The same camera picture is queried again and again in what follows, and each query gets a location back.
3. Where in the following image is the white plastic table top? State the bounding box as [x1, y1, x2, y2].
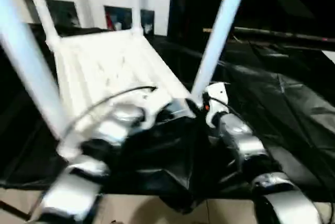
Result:
[47, 27, 198, 161]

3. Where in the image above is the black plastic mat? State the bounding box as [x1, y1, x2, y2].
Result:
[0, 23, 335, 211]

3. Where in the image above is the black metal rod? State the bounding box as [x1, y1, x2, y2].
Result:
[203, 25, 335, 42]

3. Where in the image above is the black tripod leg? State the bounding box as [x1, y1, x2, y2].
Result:
[0, 201, 31, 219]

